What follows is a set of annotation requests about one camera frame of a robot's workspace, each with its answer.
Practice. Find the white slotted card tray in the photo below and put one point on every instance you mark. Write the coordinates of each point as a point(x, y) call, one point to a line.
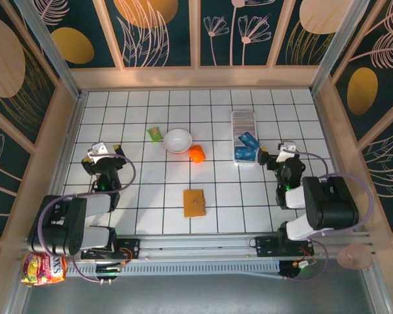
point(234, 137)

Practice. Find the tan leather card holder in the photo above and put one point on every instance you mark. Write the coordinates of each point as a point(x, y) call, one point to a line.
point(193, 202)

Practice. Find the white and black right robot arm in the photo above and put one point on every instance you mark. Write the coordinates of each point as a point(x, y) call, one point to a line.
point(327, 202)

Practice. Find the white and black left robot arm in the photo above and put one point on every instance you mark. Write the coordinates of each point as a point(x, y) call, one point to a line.
point(95, 206)

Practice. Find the row of assorted cards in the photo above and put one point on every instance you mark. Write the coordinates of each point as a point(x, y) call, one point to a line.
point(244, 122)

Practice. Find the green snack packet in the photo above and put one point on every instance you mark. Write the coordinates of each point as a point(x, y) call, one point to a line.
point(155, 134)

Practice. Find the white bowl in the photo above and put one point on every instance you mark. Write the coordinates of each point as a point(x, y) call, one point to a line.
point(177, 140)

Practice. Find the pink plastic cup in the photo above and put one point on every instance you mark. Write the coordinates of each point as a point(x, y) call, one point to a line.
point(355, 256)

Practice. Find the colourful snack bag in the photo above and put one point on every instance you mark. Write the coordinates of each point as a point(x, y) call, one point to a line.
point(42, 269)

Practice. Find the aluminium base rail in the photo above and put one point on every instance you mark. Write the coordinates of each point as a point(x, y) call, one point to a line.
point(196, 248)

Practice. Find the aluminium corner post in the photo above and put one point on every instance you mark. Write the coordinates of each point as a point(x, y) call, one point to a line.
point(336, 49)
point(54, 55)

